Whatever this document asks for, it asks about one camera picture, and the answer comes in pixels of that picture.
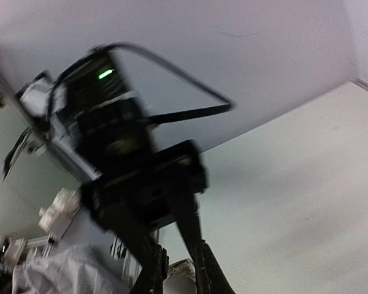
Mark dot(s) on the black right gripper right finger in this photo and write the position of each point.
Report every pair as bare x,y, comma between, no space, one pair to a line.
209,276

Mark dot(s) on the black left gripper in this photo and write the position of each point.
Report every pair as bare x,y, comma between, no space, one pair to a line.
145,190

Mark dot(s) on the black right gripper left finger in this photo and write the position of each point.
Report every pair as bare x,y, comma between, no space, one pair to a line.
153,273

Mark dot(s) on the white nail polish cap brush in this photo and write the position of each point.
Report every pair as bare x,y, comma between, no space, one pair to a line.
179,284

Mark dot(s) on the glitter nail polish bottle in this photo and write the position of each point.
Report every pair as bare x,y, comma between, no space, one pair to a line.
183,267

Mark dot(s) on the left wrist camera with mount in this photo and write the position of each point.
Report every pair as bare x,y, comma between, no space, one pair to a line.
90,115

